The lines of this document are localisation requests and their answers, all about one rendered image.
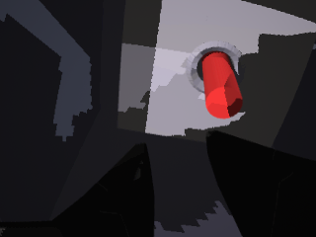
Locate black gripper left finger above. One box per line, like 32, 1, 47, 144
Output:
0, 143, 155, 237

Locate red peg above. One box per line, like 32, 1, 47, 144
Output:
201, 50, 242, 119

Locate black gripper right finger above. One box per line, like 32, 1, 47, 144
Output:
205, 130, 316, 237

